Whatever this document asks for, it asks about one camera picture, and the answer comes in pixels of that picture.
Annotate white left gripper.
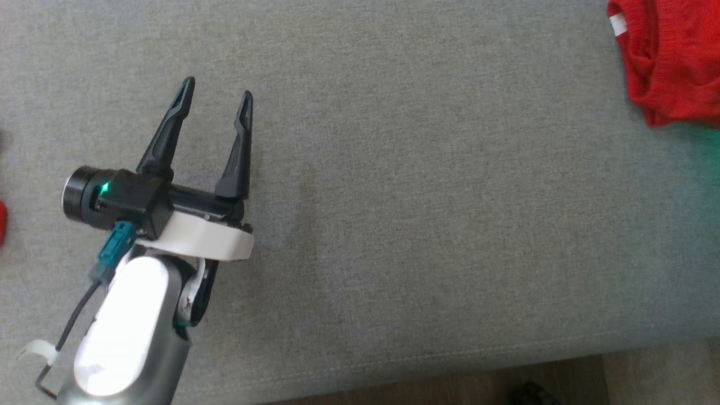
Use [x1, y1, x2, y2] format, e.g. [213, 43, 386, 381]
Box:
[135, 77, 255, 263]

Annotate grey sofa seat cushion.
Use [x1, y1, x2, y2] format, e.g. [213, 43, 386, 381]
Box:
[0, 0, 720, 405]

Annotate red white-trimmed shorts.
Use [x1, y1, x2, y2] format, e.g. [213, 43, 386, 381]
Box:
[607, 0, 720, 128]

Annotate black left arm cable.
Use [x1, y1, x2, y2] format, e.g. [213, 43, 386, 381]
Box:
[35, 221, 138, 401]

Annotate white cable label tag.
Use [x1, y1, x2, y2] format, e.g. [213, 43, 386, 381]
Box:
[17, 339, 59, 367]

